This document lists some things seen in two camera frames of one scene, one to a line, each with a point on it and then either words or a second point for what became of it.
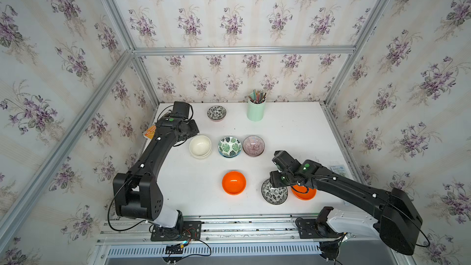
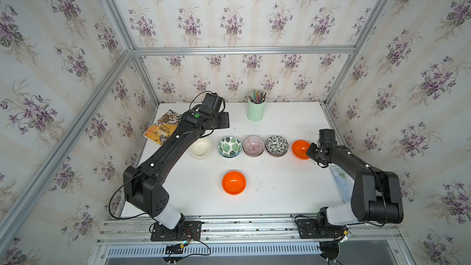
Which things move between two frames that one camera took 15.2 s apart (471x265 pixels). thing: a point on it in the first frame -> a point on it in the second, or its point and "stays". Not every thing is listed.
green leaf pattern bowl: [229, 147] stays
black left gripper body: [192, 130] -> [221, 121]
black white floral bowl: [273, 195] -> [276, 145]
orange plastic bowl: [233, 183] stays
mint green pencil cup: [256, 108] stays
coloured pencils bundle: [259, 97] stays
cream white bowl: [200, 146] stays
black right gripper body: [278, 179] -> [314, 152]
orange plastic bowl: [303, 192] -> [300, 148]
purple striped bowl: [253, 146] stays
